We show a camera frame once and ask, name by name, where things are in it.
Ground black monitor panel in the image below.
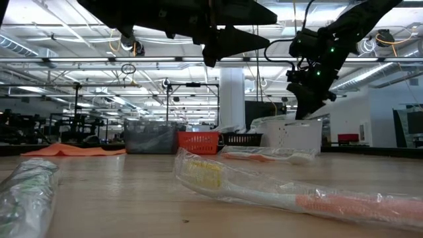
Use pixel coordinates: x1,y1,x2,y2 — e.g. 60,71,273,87
245,100,288,126

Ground black plastic bin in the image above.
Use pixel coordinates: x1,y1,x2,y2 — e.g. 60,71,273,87
220,132,264,147

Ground grey plastic bin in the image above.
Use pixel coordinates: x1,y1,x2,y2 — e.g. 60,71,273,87
124,120,181,155

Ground dark glass cabinet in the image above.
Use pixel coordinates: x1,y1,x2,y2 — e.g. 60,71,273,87
392,104,423,149

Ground white square pillar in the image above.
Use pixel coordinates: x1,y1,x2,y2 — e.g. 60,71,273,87
218,67,247,130

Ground long ceiling light strip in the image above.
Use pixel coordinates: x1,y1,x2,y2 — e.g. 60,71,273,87
0,56,423,64

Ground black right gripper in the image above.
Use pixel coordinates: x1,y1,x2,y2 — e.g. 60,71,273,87
286,65,338,120

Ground white perforated basket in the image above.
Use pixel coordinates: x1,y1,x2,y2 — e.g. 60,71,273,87
254,119,323,155

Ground silver ventilation duct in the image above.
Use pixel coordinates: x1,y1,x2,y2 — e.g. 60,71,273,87
0,31,59,60
330,39,423,97

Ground black background rig frame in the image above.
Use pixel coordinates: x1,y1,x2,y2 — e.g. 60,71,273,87
165,82,221,132

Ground black background robot stations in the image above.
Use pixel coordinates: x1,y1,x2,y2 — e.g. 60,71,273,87
0,110,110,146

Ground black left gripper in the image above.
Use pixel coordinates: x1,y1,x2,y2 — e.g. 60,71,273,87
157,0,278,67

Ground orange plastic bin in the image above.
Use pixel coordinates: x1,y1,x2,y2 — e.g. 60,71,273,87
177,131,221,155

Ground red box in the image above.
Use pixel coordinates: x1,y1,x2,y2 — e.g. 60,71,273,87
337,133,360,143

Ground green white toothbrush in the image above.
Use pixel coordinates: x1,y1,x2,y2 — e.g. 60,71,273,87
250,114,289,130
0,157,60,238

